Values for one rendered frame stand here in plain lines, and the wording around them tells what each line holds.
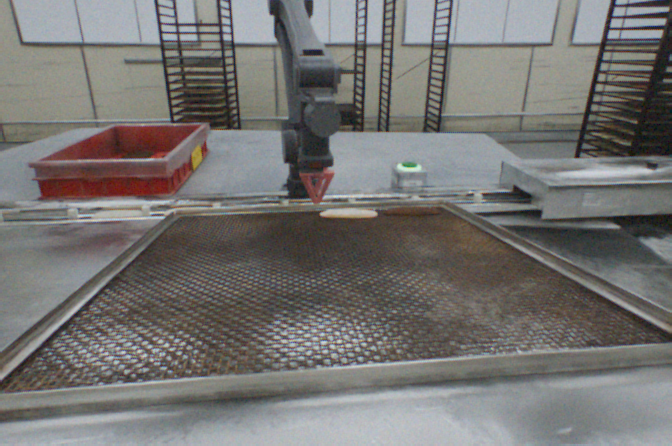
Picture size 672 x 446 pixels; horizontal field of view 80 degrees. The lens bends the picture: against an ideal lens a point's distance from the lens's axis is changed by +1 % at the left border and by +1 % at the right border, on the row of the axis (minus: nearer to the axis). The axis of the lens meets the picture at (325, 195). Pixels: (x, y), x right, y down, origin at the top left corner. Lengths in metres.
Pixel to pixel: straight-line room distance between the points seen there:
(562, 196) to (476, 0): 4.90
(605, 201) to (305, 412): 0.82
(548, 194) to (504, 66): 5.07
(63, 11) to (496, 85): 5.26
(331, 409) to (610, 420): 0.16
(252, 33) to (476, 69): 2.86
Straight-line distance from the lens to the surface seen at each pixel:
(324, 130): 0.70
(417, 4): 5.44
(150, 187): 1.05
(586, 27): 6.46
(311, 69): 0.75
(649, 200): 1.05
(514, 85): 6.03
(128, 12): 5.46
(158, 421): 0.28
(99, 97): 5.66
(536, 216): 1.00
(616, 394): 0.33
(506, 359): 0.31
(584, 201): 0.96
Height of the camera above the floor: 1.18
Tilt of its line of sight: 21 degrees down
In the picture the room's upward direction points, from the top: straight up
